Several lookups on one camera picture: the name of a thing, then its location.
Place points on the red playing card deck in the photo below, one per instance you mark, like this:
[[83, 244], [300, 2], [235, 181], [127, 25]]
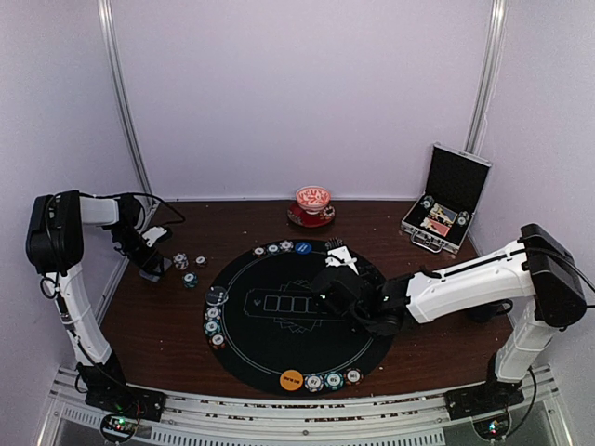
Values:
[[435, 226]]

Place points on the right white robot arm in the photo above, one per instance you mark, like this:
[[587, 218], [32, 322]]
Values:
[[535, 267]]

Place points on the green poker chip stack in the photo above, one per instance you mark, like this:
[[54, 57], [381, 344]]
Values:
[[190, 280]]

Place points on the orange big blind button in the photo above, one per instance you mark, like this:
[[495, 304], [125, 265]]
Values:
[[291, 380]]

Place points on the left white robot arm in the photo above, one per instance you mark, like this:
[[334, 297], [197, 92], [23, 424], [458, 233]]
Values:
[[55, 247]]

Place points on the red floral saucer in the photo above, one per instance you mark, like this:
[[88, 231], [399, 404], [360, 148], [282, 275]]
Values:
[[304, 219]]

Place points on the grey card deck box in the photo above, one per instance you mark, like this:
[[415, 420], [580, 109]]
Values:
[[155, 273]]

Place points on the aluminium frame post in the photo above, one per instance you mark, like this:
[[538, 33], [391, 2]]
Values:
[[106, 23], [491, 59]]

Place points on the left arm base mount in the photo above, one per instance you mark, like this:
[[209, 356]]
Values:
[[107, 389]]

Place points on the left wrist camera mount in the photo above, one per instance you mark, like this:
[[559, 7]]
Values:
[[156, 234]]

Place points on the round black poker mat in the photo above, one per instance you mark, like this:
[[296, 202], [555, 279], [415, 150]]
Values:
[[272, 323]]

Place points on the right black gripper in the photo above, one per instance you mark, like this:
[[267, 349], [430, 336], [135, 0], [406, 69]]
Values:
[[374, 284]]

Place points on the left aluminium frame post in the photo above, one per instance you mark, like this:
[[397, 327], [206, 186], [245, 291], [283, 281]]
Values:
[[106, 23]]

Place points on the chip roll in case right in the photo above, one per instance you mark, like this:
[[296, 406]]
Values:
[[463, 218]]

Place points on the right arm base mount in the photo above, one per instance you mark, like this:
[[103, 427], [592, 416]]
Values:
[[488, 403]]

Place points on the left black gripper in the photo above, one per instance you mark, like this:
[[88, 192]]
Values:
[[149, 261]]

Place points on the playing card deck in case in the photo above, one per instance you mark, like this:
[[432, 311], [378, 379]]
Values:
[[443, 214]]

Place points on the chip roll in case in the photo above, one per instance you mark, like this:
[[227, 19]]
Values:
[[427, 202], [463, 218]]

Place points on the dark blue mug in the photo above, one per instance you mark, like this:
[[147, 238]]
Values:
[[486, 312]]

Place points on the red patterned bowl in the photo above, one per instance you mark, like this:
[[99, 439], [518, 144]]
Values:
[[313, 199]]

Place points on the clear dealer button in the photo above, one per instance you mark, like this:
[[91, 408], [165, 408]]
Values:
[[216, 296]]

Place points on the blue small blind button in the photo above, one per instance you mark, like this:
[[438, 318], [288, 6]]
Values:
[[303, 248]]

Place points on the right aluminium frame post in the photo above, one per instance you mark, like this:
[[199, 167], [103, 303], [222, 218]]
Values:
[[491, 59]]

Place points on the orange black chip stack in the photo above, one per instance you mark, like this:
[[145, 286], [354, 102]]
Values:
[[201, 261]]

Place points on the chip roll in case left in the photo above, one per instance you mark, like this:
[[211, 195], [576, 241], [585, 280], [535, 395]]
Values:
[[427, 202]]

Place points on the aluminium poker case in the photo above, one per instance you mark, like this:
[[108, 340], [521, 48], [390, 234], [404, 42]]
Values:
[[455, 180]]

